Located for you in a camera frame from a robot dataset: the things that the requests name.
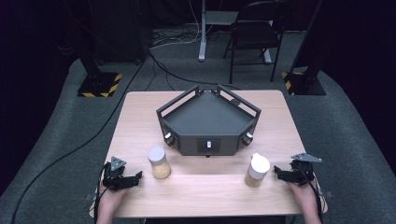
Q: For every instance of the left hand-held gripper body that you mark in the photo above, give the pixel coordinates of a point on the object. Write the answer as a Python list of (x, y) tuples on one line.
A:
[(115, 174)]

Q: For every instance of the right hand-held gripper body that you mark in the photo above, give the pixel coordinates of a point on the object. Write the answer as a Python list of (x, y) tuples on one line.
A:
[(301, 170)]

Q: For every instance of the person's left hand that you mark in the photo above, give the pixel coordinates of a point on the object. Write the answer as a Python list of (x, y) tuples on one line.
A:
[(112, 193)]

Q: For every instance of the person's right hand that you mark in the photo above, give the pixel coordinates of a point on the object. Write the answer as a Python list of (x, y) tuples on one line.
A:
[(302, 192)]

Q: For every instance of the white lid spice jar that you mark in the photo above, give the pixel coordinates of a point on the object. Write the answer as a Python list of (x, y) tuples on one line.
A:
[(257, 172)]

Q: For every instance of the grey lid spice jar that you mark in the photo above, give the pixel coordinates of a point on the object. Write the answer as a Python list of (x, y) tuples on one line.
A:
[(159, 166)]

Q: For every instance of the black stand with striped base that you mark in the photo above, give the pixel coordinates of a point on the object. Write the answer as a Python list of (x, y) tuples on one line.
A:
[(303, 82), (99, 84)]

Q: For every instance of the black corner shelf rack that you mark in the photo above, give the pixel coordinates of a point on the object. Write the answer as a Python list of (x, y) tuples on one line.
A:
[(208, 119)]

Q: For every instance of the black folding chair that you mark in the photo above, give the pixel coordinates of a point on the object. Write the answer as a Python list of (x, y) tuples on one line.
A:
[(255, 34)]

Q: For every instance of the white desk leg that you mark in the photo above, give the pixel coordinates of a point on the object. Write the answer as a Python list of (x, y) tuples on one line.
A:
[(203, 37)]

